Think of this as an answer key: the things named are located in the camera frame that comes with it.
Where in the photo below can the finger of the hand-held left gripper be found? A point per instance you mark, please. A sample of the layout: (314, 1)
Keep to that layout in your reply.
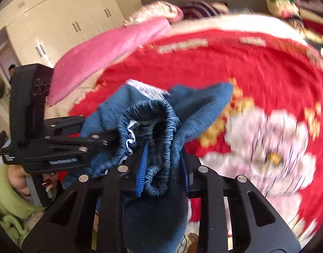
(61, 152)
(63, 125)

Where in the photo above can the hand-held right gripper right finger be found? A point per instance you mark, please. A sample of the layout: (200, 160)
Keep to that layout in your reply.
(193, 179)

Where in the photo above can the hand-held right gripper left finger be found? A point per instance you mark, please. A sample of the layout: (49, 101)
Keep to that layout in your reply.
(141, 168)

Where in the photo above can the blue pants with lace trim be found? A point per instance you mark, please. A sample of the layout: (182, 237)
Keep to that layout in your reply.
(156, 216)

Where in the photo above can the person's left hand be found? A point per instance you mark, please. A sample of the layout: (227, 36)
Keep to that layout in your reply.
(17, 181)

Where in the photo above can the cream floral bedding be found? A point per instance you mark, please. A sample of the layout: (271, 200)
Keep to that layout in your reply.
(191, 238)

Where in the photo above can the pink quilt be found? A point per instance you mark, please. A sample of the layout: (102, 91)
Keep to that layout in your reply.
(98, 50)

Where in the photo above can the cream wardrobe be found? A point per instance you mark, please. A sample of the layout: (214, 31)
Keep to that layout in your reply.
(58, 13)

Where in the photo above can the red floral blanket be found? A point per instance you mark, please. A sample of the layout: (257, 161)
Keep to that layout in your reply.
(256, 66)

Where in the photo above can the cream pink floral pillow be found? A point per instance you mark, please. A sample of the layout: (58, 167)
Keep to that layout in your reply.
(156, 11)

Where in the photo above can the white bed sheet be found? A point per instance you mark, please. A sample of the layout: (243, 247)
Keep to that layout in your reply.
(230, 22)

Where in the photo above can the purple striped pillow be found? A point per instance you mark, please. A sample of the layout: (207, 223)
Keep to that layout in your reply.
(203, 9)

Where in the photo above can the stack of folded clothes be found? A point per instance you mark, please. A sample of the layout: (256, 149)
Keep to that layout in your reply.
(296, 13)

